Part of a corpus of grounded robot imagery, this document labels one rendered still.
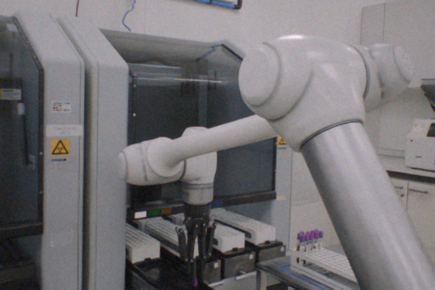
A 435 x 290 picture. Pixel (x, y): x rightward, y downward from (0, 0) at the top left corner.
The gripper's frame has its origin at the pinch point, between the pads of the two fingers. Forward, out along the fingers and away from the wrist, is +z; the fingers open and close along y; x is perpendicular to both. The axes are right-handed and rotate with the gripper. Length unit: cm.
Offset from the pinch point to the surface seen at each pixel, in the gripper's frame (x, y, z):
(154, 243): -21.9, 1.8, -2.2
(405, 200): -66, -224, 18
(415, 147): -61, -226, -20
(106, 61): -22, 19, -60
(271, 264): 3.3, -26.8, 2.4
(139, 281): -13.0, 11.3, 5.2
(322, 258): 19.3, -31.8, -3.6
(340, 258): 22.4, -36.2, -3.7
